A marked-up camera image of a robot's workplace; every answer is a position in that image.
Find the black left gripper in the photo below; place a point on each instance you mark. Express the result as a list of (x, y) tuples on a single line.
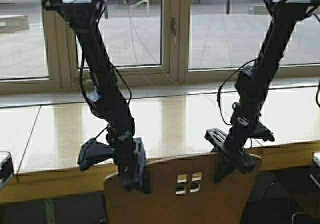
[(130, 157)]

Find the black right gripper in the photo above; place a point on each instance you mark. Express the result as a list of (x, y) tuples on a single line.
[(234, 157)]

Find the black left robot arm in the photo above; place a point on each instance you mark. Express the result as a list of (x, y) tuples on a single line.
[(106, 101)]

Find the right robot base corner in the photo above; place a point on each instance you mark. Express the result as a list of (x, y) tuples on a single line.
[(315, 167)]

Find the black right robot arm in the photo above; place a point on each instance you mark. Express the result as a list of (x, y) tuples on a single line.
[(252, 85)]

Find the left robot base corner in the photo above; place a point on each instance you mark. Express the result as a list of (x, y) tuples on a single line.
[(6, 167)]

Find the long wooden window counter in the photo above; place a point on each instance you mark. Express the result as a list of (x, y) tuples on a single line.
[(44, 141)]

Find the black outdoor bollard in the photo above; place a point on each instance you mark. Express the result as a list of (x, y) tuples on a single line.
[(228, 4)]

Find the concrete outdoor bench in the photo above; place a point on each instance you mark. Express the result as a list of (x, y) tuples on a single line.
[(13, 23)]

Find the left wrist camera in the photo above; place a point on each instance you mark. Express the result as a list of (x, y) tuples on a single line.
[(94, 152)]

